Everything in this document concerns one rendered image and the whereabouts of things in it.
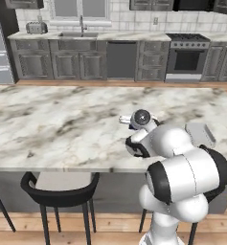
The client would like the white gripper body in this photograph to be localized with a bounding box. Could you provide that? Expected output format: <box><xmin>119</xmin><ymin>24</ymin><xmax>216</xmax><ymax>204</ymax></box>
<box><xmin>119</xmin><ymin>115</ymin><xmax>134</xmax><ymax>126</ymax></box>

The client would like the dark grey dishwasher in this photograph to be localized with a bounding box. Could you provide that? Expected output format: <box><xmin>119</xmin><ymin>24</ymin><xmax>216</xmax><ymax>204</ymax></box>
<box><xmin>105</xmin><ymin>40</ymin><xmax>139</xmax><ymax>81</ymax></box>

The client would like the grey drawer stack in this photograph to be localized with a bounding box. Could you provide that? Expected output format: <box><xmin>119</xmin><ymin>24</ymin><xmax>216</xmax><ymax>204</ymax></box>
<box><xmin>136</xmin><ymin>40</ymin><xmax>172</xmax><ymax>82</ymax></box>

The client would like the grey rectangular box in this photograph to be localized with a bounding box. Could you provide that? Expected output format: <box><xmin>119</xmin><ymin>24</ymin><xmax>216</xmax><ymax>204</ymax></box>
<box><xmin>184</xmin><ymin>122</ymin><xmax>217</xmax><ymax>149</ymax></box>

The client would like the steel oven with hob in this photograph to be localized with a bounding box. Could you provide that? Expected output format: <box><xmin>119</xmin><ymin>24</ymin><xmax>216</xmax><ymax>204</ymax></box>
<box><xmin>164</xmin><ymin>33</ymin><xmax>212</xmax><ymax>83</ymax></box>

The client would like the grey base cupboard run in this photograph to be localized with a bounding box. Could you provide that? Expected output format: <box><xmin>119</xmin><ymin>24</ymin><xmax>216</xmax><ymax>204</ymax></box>
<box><xmin>200</xmin><ymin>41</ymin><xmax>227</xmax><ymax>83</ymax></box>
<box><xmin>9</xmin><ymin>37</ymin><xmax>108</xmax><ymax>81</ymax></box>

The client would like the steel sink basin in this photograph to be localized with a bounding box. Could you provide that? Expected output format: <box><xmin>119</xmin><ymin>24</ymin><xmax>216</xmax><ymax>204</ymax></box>
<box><xmin>57</xmin><ymin>31</ymin><xmax>100</xmax><ymax>41</ymax></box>

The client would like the steel tap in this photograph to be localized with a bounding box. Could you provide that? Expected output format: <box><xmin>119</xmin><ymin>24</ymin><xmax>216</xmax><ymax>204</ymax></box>
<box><xmin>79</xmin><ymin>14</ymin><xmax>88</xmax><ymax>34</ymax></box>

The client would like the white framed window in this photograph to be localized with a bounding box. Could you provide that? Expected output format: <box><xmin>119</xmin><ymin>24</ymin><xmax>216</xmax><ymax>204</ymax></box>
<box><xmin>49</xmin><ymin>0</ymin><xmax>113</xmax><ymax>28</ymax></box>

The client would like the silver toaster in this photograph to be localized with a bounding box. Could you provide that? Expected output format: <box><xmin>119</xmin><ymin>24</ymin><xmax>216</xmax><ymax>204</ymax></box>
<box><xmin>25</xmin><ymin>21</ymin><xmax>49</xmax><ymax>35</ymax></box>

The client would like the black microwave oven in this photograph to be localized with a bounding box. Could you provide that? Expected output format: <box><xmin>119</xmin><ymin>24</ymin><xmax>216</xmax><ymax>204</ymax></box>
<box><xmin>173</xmin><ymin>0</ymin><xmax>216</xmax><ymax>12</ymax></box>

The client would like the grey fridge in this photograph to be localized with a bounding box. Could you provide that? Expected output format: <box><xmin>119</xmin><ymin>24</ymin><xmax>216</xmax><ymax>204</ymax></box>
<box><xmin>0</xmin><ymin>0</ymin><xmax>19</xmax><ymax>85</ymax></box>

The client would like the grey wall cupboard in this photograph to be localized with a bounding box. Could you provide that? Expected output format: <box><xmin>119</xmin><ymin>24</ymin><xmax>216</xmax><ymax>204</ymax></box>
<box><xmin>4</xmin><ymin>0</ymin><xmax>45</xmax><ymax>11</ymax></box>
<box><xmin>213</xmin><ymin>0</ymin><xmax>227</xmax><ymax>15</ymax></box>
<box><xmin>129</xmin><ymin>0</ymin><xmax>175</xmax><ymax>12</ymax></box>

